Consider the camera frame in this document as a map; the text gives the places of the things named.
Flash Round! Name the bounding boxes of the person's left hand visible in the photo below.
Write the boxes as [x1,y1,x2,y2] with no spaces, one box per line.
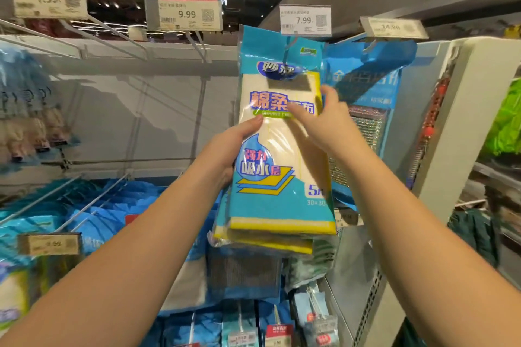
[195,115,264,189]

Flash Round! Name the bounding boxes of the person's right hand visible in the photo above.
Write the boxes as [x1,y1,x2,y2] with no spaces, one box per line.
[285,85,367,166]

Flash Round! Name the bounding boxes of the hung scouring pad packet bunch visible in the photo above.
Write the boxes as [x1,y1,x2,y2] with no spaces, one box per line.
[326,37,418,209]

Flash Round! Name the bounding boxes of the teal yellow cloth pack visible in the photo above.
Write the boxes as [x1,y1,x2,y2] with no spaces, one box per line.
[213,196,314,256]
[226,25,337,236]

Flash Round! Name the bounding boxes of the blue steel-cloth packets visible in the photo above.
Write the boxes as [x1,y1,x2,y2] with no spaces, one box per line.
[207,249,282,301]

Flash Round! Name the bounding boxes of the blue antibacterial cloth packets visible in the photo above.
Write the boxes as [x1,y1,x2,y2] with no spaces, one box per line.
[0,196,86,319]

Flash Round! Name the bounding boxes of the person's right forearm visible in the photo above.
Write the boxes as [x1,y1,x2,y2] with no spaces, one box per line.
[342,147,521,347]

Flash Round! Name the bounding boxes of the yellowish price tag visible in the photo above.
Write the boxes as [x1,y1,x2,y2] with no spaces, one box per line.
[338,208,363,227]
[18,233,81,258]

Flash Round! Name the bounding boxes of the hanging red clip strip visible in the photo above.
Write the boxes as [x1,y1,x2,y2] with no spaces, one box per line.
[417,66,453,165]

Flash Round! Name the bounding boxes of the metal peg hook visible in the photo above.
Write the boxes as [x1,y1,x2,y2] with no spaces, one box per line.
[0,17,139,59]
[0,176,82,228]
[186,29,208,63]
[53,172,131,234]

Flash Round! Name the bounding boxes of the clear grey price tag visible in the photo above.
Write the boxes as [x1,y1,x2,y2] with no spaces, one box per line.
[360,17,430,41]

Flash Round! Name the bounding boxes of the clear packets with green print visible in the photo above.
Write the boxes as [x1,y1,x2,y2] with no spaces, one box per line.
[285,237,339,291]

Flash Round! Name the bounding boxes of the hanging bright green bags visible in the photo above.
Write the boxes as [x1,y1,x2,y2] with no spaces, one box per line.
[487,78,521,157]

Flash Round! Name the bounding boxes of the dark green goods pile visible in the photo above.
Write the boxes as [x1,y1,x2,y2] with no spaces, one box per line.
[395,204,521,347]

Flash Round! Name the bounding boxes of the striped sponge packets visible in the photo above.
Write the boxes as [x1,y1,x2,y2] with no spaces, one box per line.
[142,286,341,347]

